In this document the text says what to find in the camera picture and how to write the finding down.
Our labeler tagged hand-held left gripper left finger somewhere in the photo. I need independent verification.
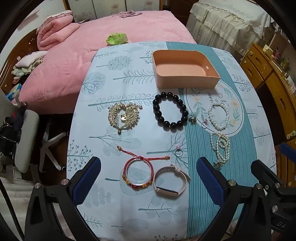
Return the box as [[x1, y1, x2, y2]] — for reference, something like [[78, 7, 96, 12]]
[[24, 156, 101, 241]]

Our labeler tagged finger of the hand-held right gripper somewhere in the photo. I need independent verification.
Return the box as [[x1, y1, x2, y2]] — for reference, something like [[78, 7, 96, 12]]
[[279, 142, 296, 167], [251, 160, 281, 186]]

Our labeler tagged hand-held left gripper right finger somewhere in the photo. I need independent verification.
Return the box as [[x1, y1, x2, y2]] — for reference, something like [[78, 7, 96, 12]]
[[196, 157, 273, 241]]

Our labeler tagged red braided cord bracelet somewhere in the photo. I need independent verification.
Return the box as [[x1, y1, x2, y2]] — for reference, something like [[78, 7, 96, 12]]
[[117, 146, 171, 190]]

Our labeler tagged long white pearl necklace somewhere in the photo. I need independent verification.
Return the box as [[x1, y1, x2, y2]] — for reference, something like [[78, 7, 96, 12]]
[[210, 133, 231, 167]]

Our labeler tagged pale pink smart band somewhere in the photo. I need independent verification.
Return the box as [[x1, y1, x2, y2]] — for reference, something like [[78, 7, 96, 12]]
[[154, 163, 191, 200]]

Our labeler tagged black bead bracelet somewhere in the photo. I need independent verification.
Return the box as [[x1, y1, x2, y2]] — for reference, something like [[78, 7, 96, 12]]
[[153, 92, 189, 132]]

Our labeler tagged pink rectangular storage box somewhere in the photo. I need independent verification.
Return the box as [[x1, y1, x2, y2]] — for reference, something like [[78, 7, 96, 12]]
[[152, 49, 221, 89]]

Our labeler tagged wooden cabinet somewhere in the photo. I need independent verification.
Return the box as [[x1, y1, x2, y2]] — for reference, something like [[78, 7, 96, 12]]
[[239, 42, 296, 188]]

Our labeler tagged grey office chair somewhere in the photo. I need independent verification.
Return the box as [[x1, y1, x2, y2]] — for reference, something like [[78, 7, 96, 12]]
[[0, 109, 67, 179]]

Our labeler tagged blue box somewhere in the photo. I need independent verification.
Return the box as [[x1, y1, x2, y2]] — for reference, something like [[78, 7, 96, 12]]
[[7, 84, 22, 101]]

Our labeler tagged pink bed blanket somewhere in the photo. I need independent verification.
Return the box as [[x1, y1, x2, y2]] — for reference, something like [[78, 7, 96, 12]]
[[15, 10, 197, 114]]

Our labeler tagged pile of clothes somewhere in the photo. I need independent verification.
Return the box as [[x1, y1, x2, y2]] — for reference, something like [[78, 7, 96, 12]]
[[13, 58, 44, 84]]

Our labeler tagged floral pillow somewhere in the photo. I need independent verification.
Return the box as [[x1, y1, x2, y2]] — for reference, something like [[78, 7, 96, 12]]
[[15, 51, 48, 67]]

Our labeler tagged beige lace furniture cover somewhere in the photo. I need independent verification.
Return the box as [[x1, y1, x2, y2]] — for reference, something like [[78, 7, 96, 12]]
[[186, 0, 274, 61]]

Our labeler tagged green plastic packet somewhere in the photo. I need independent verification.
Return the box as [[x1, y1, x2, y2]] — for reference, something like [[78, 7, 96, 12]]
[[106, 32, 128, 45]]

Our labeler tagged wooden headboard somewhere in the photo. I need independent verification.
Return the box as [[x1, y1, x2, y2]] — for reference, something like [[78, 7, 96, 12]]
[[0, 30, 44, 93]]

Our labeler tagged folded pink quilt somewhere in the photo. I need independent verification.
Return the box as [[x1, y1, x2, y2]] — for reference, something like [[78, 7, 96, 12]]
[[36, 10, 80, 51]]

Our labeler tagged purple cloth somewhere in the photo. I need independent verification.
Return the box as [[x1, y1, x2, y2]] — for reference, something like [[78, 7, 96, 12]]
[[112, 10, 142, 18]]

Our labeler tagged white patterned wardrobe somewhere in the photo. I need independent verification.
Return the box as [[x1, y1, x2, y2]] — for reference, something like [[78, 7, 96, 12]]
[[65, 0, 162, 21]]

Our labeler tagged white pearl bracelet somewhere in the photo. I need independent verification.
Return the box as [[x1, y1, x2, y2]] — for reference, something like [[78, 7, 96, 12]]
[[208, 103, 230, 131]]

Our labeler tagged black cable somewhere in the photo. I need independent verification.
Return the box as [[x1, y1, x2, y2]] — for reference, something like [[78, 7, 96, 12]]
[[0, 178, 23, 241]]

